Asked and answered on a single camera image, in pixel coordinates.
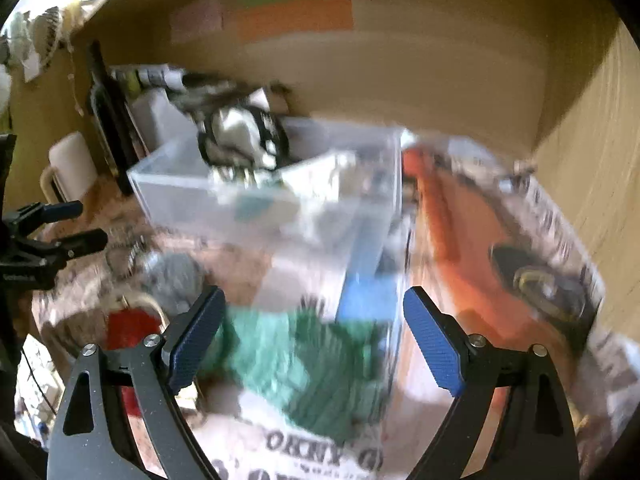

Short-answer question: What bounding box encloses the orange paper note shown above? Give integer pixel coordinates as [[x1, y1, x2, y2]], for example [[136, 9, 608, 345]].
[[233, 0, 354, 44]]

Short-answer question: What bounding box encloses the dark wine bottle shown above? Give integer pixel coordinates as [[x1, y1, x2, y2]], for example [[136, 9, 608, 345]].
[[89, 40, 144, 196]]

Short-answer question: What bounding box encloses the green knitted cloth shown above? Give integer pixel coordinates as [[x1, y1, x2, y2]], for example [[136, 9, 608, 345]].
[[198, 307, 388, 443]]

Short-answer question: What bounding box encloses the black rimmed silver object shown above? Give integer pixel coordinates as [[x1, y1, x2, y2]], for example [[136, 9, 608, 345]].
[[198, 104, 291, 171]]

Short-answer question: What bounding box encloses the grey fuzzy soft object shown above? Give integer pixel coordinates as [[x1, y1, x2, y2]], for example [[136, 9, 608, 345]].
[[140, 252, 206, 318]]

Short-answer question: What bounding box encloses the orange car print poster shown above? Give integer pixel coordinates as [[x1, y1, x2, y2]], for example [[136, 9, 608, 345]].
[[401, 140, 639, 474]]

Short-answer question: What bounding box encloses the clear plastic storage box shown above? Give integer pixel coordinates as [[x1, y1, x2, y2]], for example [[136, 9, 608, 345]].
[[128, 117, 406, 318]]

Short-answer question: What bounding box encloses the stack of papers and magazines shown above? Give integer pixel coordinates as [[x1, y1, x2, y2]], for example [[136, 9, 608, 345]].
[[108, 64, 186, 99]]

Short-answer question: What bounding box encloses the white mug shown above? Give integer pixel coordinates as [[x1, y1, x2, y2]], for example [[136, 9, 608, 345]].
[[39, 131, 98, 204]]

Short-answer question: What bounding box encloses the red pouch with gold trim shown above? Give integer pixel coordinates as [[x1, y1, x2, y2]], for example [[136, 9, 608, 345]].
[[103, 294, 172, 418]]

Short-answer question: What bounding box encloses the pink paper note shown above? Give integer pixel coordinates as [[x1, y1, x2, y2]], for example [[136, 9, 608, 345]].
[[169, 0, 224, 44]]

